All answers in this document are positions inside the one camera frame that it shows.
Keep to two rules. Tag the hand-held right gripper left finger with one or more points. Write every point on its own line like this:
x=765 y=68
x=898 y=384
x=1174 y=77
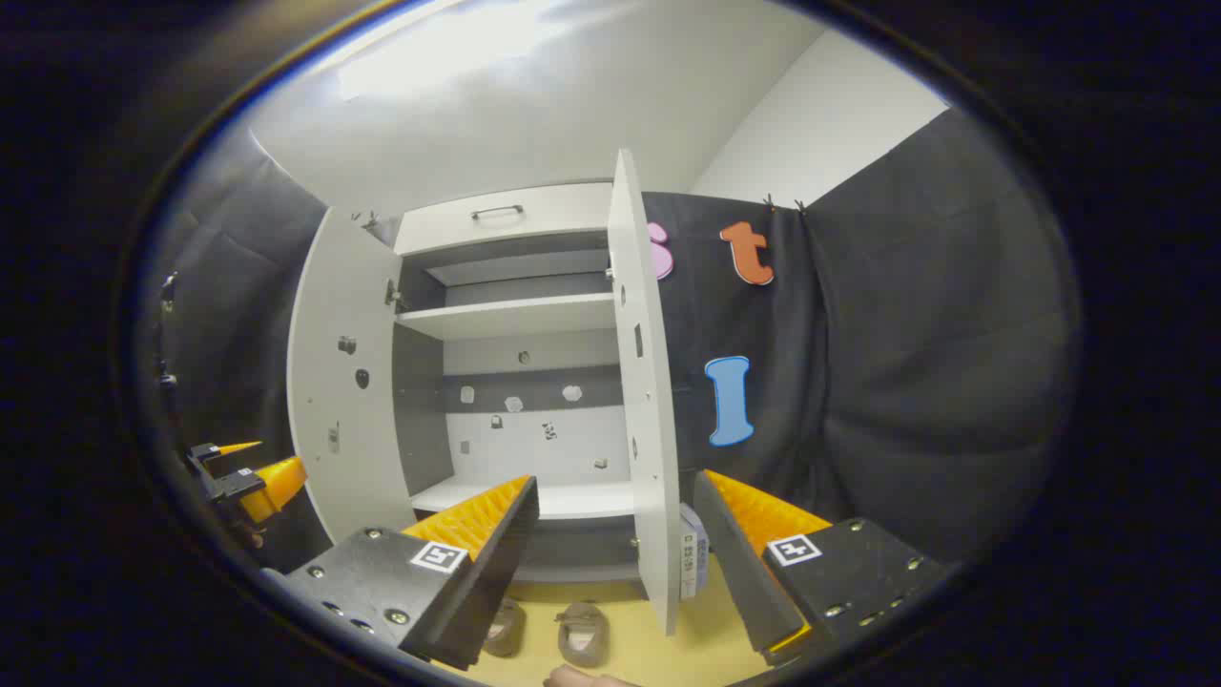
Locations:
x=486 y=582

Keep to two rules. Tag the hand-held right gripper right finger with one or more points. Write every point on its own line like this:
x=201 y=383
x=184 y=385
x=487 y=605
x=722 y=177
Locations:
x=744 y=572

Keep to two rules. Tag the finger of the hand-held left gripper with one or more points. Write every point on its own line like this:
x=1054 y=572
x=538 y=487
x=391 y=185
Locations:
x=205 y=455
x=272 y=487

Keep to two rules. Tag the brown fuzzy shoe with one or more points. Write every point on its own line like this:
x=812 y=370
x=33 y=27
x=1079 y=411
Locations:
x=582 y=634
x=504 y=628

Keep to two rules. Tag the white cabinet door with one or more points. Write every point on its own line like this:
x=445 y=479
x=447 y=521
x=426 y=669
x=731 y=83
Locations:
x=649 y=429
x=343 y=429

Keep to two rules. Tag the white shoe cabinet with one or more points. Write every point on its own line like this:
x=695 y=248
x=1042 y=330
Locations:
x=534 y=439

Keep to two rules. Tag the white cabinet shelf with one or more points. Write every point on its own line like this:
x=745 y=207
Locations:
x=515 y=315
x=582 y=498

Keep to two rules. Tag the white cabinet drawer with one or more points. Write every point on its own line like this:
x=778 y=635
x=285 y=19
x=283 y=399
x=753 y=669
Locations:
x=553 y=215

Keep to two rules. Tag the small white blue box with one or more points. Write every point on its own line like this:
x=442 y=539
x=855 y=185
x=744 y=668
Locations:
x=693 y=553

